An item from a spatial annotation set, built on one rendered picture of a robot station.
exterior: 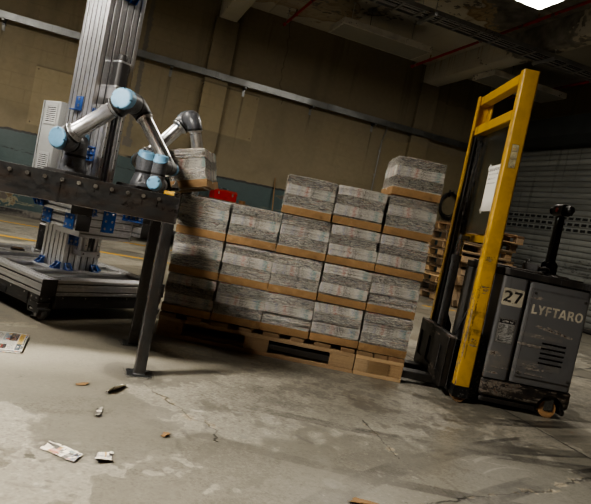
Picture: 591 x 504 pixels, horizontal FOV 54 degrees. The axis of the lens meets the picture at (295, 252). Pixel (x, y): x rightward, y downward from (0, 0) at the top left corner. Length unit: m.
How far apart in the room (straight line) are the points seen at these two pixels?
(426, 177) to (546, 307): 0.98
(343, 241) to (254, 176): 6.98
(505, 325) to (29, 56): 8.34
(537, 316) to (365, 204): 1.14
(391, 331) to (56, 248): 2.09
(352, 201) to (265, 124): 7.09
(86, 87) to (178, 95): 6.30
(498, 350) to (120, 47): 2.86
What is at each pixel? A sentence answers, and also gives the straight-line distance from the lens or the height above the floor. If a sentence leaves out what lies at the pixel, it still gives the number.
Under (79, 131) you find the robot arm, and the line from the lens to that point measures 3.34.
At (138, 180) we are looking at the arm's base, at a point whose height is 0.85.
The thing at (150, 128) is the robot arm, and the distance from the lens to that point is 3.30.
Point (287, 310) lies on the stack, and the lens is 3.34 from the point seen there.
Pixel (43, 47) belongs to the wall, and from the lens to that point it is 10.11.
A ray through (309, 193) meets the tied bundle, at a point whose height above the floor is 0.97.
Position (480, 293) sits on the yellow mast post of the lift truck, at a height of 0.62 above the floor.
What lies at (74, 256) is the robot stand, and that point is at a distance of 3.80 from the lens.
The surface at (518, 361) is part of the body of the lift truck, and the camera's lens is 3.49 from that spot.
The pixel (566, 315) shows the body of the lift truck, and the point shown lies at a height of 0.59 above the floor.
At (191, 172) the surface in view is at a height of 0.95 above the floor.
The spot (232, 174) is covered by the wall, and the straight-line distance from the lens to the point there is 10.12.
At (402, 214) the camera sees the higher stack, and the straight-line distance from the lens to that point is 3.36.
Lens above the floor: 0.80
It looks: 3 degrees down
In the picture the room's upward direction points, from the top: 12 degrees clockwise
